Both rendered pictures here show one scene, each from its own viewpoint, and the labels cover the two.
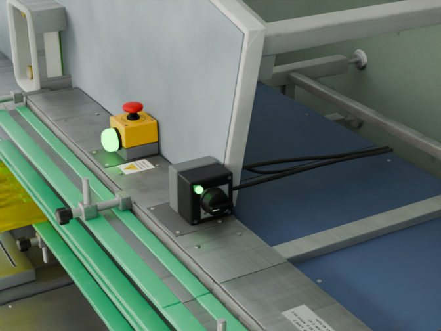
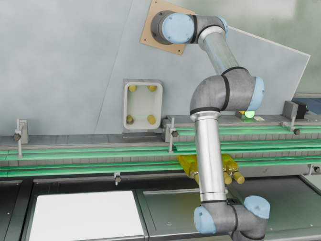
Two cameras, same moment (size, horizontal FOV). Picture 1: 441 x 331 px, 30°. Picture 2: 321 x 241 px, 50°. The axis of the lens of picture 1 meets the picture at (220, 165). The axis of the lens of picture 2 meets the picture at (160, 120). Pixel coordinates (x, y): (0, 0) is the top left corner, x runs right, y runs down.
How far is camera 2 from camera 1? 241 cm
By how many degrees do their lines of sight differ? 69
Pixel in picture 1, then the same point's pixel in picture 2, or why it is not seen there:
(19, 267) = (229, 186)
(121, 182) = (272, 121)
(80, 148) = (238, 122)
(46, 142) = (221, 129)
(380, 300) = not seen: outside the picture
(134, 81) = not seen: hidden behind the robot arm
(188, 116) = (271, 93)
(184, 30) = (274, 63)
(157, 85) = not seen: hidden behind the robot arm
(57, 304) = (245, 188)
